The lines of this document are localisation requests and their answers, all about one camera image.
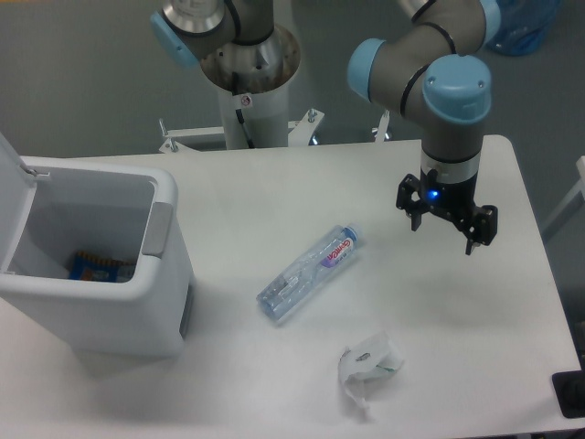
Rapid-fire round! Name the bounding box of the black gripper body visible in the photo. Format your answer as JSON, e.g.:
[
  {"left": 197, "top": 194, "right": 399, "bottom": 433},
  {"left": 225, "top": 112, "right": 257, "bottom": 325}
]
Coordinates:
[{"left": 409, "top": 171, "right": 477, "bottom": 229}]

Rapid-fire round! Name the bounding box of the clear plastic water bottle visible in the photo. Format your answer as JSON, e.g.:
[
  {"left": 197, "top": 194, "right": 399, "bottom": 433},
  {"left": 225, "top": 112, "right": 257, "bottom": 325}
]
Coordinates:
[{"left": 256, "top": 223, "right": 364, "bottom": 323}]

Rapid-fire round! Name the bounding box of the white furniture piece right edge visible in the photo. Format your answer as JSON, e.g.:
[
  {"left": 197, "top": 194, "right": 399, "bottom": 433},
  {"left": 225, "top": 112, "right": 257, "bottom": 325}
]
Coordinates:
[{"left": 541, "top": 155, "right": 584, "bottom": 244}]

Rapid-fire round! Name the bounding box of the blue snack wrapper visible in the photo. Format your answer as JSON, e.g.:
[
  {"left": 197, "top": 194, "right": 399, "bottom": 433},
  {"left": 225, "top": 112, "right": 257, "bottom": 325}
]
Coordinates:
[{"left": 69, "top": 252, "right": 136, "bottom": 283}]

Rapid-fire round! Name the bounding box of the white paper trash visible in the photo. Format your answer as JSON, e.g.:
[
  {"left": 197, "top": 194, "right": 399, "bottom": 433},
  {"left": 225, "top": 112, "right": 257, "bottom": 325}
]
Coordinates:
[{"left": 336, "top": 330, "right": 405, "bottom": 419}]

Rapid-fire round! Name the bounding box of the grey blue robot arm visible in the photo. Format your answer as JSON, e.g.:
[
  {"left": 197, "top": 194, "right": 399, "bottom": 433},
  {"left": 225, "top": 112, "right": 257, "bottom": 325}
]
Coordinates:
[{"left": 150, "top": 1, "right": 501, "bottom": 249}]

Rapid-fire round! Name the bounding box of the white trash can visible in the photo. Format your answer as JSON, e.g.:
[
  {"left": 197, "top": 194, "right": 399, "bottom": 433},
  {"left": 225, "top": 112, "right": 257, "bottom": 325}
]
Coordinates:
[{"left": 1, "top": 141, "right": 193, "bottom": 357}]

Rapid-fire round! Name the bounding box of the black device at table edge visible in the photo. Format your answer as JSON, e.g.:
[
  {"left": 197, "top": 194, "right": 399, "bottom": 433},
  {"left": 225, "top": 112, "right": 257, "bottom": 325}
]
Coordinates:
[{"left": 552, "top": 370, "right": 584, "bottom": 419}]

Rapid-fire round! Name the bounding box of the blue plastic bag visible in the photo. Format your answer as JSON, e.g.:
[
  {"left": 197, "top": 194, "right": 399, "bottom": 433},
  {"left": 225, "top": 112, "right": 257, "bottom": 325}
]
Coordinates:
[{"left": 486, "top": 0, "right": 562, "bottom": 57}]

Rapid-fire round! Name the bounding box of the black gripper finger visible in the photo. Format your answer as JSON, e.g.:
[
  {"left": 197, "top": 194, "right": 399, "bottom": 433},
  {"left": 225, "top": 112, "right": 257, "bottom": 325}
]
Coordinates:
[
  {"left": 396, "top": 174, "right": 426, "bottom": 231},
  {"left": 458, "top": 205, "right": 498, "bottom": 255}
]

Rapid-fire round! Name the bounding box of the black cable on pedestal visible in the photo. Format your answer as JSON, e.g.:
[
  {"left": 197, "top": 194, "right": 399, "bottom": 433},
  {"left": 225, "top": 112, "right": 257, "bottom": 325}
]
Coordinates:
[{"left": 230, "top": 71, "right": 256, "bottom": 150}]

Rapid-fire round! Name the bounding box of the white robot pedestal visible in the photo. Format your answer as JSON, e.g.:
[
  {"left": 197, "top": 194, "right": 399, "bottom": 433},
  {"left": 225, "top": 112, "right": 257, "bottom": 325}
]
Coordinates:
[{"left": 157, "top": 25, "right": 393, "bottom": 155}]

